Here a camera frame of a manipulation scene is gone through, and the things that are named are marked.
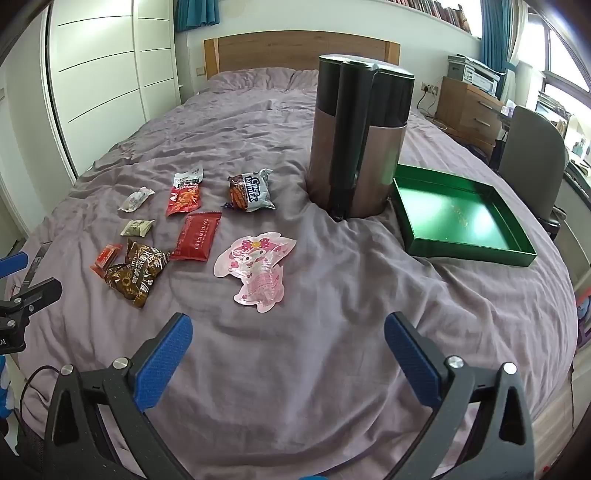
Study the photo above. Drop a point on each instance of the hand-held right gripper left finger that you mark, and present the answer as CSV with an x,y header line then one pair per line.
x,y
166,355

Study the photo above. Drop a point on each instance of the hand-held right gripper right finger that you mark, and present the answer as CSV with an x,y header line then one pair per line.
x,y
411,360

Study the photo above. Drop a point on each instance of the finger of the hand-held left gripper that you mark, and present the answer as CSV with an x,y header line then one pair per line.
x,y
11,264
41,293

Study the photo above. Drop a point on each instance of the small orange-red candy packet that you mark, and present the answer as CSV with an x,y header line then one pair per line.
x,y
105,259

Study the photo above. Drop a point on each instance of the brown crinkled snack packet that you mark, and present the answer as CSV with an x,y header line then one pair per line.
x,y
136,272

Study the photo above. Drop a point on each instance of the small beige candy packet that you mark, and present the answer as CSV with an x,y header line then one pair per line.
x,y
137,228

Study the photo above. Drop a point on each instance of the dark red snack packet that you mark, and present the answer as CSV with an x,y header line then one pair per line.
x,y
196,235

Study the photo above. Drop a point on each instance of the pink cartoon character packet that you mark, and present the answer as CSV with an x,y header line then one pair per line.
x,y
254,267

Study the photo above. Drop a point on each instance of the small white candy wrapper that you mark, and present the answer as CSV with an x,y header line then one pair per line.
x,y
135,199

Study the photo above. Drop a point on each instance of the green shallow box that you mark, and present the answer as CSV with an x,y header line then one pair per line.
x,y
461,217

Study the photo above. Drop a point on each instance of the red snack packet white top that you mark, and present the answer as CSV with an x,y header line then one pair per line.
x,y
183,198

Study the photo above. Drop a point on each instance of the silver chocolate wafer packet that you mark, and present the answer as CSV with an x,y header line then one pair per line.
x,y
251,191

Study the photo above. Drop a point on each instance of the black and copper electric kettle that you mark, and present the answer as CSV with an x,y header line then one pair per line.
x,y
360,161

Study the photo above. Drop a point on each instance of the white wardrobe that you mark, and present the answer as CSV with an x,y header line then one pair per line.
x,y
111,69

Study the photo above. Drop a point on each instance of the grey office chair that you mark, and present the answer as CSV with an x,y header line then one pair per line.
x,y
535,157

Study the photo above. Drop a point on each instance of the white desk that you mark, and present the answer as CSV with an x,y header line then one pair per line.
x,y
579,184

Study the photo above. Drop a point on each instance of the wooden drawer cabinet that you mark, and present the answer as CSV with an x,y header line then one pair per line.
x,y
466,113

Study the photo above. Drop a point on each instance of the grey white printer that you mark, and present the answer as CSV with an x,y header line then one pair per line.
x,y
475,74

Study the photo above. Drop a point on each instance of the teal curtain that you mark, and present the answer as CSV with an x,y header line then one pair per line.
x,y
198,8
496,32

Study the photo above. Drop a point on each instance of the wooden headboard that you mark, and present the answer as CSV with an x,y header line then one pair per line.
x,y
277,50

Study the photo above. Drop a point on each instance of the row of books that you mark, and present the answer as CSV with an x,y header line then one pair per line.
x,y
443,11

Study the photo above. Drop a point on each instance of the wall power outlet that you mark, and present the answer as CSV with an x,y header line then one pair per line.
x,y
429,88

